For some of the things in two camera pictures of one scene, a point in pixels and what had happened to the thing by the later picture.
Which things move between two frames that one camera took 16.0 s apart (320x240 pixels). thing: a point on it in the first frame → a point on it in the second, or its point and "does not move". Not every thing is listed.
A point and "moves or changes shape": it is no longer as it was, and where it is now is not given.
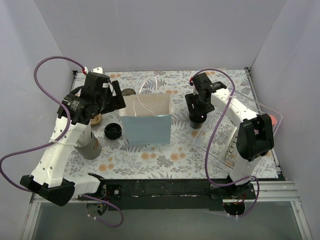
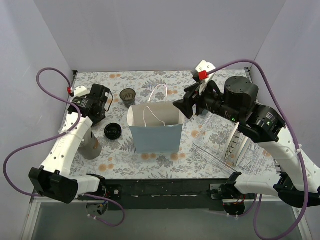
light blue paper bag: (148, 115) moves or changes shape
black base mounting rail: (172, 194) does not move
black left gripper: (116, 97) → (100, 103)
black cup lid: (113, 131) does not move
